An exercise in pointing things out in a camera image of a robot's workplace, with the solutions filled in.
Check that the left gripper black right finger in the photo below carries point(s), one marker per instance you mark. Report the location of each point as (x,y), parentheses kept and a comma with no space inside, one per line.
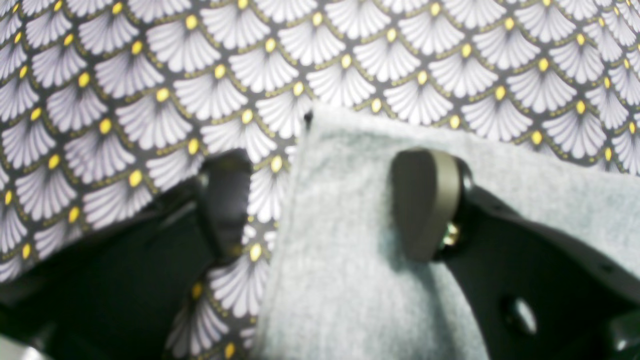
(535,292)

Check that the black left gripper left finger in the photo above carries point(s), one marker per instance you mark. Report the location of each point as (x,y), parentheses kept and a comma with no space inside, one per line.
(113,295)

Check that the grey T-shirt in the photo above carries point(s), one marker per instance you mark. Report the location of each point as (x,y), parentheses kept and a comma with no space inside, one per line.
(339,286)

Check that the patterned fan-print tablecloth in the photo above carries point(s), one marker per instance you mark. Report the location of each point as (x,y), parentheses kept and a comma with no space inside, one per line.
(105,104)

